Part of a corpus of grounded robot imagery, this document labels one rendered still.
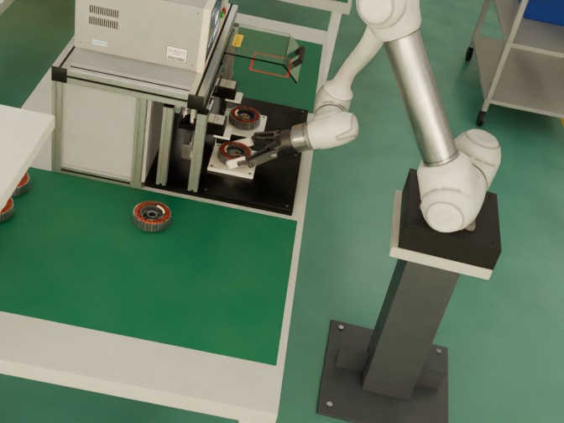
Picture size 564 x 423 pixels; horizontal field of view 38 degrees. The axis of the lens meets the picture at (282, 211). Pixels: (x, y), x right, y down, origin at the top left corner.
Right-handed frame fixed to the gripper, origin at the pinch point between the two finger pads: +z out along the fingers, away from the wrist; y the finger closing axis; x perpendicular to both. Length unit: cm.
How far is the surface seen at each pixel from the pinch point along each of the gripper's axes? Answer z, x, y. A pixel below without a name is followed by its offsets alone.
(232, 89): -0.6, 12.9, 21.1
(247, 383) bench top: -12, -13, -91
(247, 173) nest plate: -3.4, -4.4, -6.5
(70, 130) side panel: 38, 32, -21
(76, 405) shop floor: 70, -53, -49
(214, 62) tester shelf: -5.4, 32.6, 0.3
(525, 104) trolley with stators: -101, -126, 205
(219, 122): 0.2, 13.4, -1.5
